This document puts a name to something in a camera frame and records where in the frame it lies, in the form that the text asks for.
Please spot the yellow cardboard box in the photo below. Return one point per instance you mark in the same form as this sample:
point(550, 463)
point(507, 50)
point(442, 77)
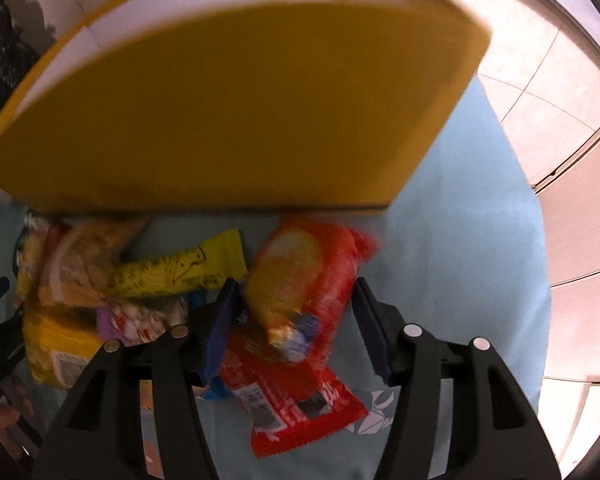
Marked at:
point(237, 105)

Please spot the yellow cake snack bag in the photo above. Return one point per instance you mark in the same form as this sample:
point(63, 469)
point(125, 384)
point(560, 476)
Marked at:
point(59, 343)

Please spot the red cake snack packet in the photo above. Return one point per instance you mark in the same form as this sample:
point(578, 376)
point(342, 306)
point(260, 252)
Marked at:
point(300, 285)

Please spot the yellow snack bar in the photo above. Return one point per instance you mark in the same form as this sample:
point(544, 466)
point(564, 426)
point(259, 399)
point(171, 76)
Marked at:
point(206, 266)

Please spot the red chocolate bar packet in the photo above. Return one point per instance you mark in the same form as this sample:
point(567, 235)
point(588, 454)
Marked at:
point(289, 406)

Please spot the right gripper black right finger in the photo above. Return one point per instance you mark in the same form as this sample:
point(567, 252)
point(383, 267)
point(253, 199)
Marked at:
point(494, 431)

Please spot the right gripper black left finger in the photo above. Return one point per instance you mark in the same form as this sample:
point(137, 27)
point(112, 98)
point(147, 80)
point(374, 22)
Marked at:
point(97, 432)

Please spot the light blue tablecloth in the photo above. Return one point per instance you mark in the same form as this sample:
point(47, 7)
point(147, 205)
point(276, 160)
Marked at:
point(465, 257)

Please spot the orange white snack packet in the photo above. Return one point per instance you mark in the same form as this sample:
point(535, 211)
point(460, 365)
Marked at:
point(78, 270)

